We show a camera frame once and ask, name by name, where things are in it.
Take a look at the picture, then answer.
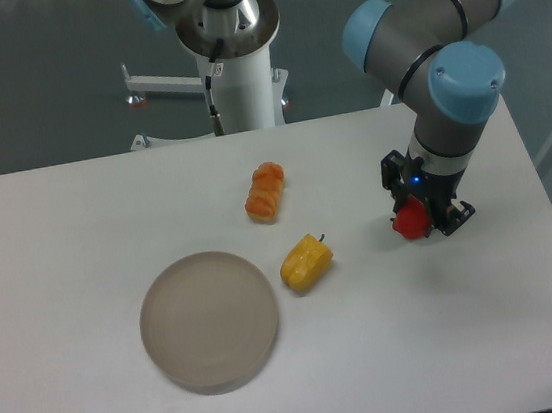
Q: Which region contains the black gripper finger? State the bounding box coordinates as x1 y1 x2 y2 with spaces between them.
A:
427 198 475 236
380 151 412 212

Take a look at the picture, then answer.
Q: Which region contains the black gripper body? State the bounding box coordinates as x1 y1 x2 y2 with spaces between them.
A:
403 148 466 217

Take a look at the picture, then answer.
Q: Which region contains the red pepper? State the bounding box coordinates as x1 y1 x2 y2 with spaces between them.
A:
392 198 431 240

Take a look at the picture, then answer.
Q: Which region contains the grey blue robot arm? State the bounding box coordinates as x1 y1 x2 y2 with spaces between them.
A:
131 0 516 239

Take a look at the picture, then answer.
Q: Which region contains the yellow pepper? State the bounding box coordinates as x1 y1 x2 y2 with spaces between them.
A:
279 234 334 294

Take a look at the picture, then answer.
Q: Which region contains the grey round plate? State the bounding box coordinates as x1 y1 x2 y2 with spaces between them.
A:
139 251 280 395

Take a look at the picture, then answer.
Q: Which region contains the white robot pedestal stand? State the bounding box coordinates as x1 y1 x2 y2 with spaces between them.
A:
110 0 298 153

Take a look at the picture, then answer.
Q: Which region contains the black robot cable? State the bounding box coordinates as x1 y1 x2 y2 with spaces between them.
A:
198 37 237 138

